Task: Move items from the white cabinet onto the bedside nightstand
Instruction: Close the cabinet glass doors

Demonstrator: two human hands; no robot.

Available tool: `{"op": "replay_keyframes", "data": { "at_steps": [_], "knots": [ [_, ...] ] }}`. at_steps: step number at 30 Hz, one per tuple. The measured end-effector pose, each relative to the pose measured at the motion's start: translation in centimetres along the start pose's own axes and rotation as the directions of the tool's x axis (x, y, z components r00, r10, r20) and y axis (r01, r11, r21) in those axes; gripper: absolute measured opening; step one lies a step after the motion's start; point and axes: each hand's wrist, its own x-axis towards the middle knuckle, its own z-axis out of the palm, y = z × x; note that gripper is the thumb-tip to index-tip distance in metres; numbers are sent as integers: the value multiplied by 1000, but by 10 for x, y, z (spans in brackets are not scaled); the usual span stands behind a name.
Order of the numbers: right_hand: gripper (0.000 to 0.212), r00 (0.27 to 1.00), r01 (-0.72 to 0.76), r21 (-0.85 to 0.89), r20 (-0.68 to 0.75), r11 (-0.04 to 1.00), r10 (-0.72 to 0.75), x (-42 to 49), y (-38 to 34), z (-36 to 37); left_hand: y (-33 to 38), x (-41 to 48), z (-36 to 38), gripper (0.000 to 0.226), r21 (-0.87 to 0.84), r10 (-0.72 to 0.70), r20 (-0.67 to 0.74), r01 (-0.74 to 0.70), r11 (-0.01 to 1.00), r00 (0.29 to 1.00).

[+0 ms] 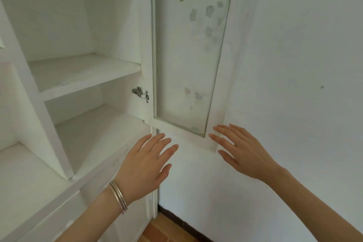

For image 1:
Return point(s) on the person's left hand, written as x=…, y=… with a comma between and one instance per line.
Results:
x=141, y=169

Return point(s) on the person's right hand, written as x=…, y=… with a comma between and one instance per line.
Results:
x=249, y=156

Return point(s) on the person's left thumb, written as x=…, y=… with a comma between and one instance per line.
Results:
x=165, y=173

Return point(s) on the person's right thumb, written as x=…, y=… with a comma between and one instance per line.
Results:
x=227, y=158

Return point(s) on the person's left middle finger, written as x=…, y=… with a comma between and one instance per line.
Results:
x=160, y=148

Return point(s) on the person's right middle finger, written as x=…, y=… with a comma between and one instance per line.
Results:
x=227, y=134

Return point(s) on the person's left little finger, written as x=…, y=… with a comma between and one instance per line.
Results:
x=142, y=142

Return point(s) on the person's right forearm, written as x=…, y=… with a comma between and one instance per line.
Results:
x=312, y=207

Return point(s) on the person's left forearm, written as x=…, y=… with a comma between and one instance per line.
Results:
x=93, y=217

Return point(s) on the metal cabinet hinge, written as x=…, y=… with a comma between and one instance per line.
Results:
x=140, y=93

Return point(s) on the white glass cabinet door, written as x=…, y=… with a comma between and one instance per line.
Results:
x=227, y=80

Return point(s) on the dark baseboard strip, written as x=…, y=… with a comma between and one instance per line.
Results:
x=184, y=224

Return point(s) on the glass door pane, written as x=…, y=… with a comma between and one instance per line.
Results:
x=187, y=57

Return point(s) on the white shelf cabinet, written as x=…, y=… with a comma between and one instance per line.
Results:
x=71, y=74

